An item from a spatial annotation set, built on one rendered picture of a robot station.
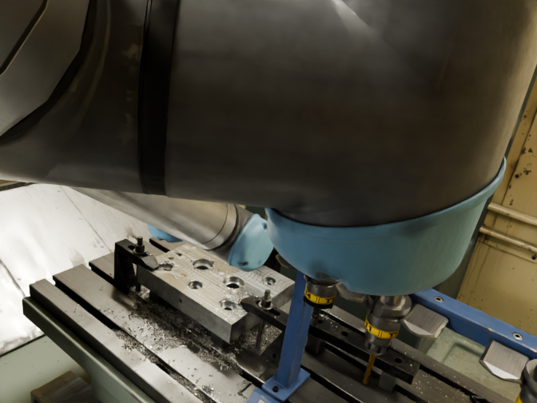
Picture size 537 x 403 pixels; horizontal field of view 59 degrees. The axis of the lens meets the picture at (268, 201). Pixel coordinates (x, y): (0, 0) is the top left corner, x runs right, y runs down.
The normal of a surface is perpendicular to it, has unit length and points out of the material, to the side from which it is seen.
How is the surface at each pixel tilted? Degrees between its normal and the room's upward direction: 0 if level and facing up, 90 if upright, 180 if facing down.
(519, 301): 90
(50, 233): 24
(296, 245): 92
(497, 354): 0
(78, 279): 0
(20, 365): 0
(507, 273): 90
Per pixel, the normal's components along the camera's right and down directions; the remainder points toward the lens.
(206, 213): 0.80, 0.28
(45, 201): 0.45, -0.68
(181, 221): 0.46, 0.72
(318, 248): -0.59, 0.29
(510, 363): 0.14, -0.90
